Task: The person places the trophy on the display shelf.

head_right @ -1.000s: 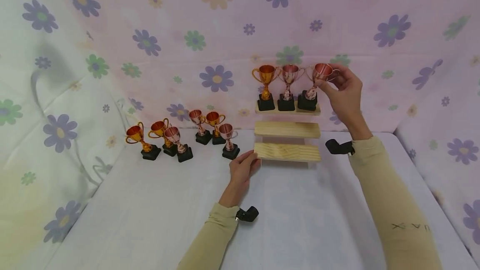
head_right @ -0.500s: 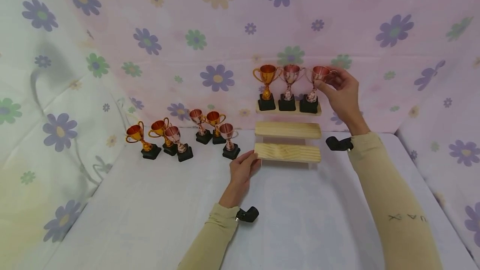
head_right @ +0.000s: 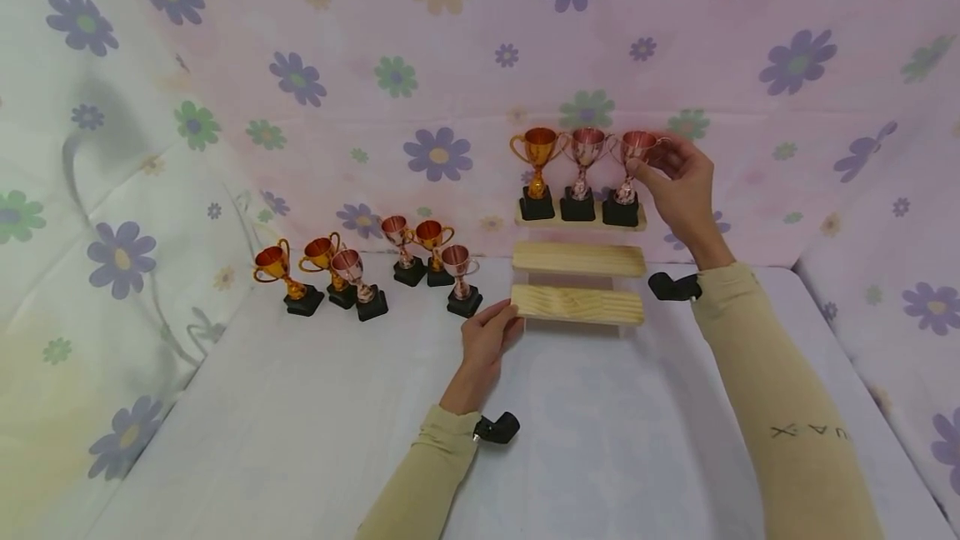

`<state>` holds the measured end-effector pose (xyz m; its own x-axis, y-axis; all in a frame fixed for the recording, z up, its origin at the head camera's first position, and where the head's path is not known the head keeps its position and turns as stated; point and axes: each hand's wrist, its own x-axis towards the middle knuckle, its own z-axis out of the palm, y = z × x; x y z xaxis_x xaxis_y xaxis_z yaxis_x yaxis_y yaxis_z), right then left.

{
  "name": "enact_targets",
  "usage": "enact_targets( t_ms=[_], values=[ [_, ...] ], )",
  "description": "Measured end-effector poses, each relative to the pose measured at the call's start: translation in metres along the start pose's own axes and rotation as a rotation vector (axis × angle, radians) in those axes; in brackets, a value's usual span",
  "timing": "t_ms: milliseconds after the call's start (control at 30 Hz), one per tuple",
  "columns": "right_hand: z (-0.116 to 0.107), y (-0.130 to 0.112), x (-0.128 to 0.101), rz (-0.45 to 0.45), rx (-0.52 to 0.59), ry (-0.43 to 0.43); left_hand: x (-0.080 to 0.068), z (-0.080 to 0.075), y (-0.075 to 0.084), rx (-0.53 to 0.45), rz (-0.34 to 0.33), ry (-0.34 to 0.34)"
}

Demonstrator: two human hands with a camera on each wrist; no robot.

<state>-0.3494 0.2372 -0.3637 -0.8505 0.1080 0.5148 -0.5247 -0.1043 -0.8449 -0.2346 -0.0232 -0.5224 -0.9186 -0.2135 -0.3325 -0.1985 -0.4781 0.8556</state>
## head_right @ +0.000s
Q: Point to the person's right thumb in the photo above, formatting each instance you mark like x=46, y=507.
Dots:
x=652, y=180

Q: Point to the person's left fingers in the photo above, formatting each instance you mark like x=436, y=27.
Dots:
x=513, y=333

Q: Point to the three-step wooden display stand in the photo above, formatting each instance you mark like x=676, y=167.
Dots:
x=577, y=261

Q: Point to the gold trophy black base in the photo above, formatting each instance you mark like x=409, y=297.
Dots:
x=537, y=148
x=430, y=233
x=304, y=300
x=321, y=253

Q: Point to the person's left hand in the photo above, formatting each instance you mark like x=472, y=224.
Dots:
x=480, y=352

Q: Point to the person's right fingers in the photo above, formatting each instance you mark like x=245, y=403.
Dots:
x=675, y=165

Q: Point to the rose copper trophy black base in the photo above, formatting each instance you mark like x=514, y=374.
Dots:
x=587, y=147
x=372, y=305
x=464, y=303
x=409, y=272
x=621, y=211

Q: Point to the person's left thumb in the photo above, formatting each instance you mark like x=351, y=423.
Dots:
x=498, y=310

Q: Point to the person's right index finger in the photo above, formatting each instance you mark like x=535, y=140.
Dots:
x=675, y=142

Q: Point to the person's right hand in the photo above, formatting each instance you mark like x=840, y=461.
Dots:
x=694, y=198

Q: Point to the black wrist band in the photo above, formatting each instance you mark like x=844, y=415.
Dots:
x=673, y=287
x=496, y=428

